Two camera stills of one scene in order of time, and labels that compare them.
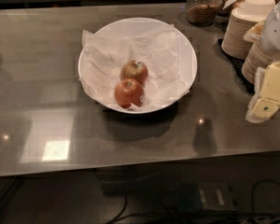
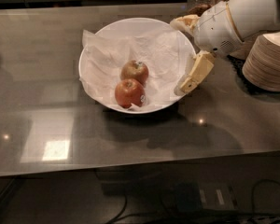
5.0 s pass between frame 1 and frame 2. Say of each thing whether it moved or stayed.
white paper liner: stayed
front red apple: stayed
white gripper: moved
